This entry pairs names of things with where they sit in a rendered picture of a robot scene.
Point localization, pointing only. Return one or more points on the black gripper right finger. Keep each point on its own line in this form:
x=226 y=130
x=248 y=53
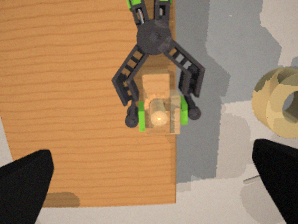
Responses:
x=277 y=165

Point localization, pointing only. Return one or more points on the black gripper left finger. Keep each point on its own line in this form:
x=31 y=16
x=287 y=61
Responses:
x=24 y=184

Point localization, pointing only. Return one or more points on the light wooden board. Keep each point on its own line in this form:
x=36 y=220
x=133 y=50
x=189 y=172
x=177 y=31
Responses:
x=57 y=60

